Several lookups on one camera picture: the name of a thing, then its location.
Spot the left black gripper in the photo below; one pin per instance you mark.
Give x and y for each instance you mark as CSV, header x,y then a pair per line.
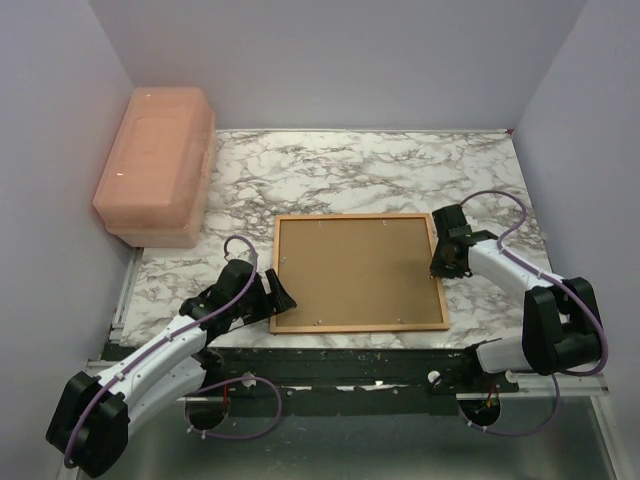
x,y
280,301

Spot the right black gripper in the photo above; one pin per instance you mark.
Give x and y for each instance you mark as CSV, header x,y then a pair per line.
x,y
439,270

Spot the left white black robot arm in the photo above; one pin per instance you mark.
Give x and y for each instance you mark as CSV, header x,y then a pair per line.
x,y
96,415

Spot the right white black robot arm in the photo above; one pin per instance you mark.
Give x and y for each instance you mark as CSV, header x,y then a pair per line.
x,y
561,326

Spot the pink translucent plastic box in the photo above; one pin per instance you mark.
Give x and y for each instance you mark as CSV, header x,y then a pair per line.
x,y
153,189

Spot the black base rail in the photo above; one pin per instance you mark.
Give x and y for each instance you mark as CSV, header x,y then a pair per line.
x,y
252,382

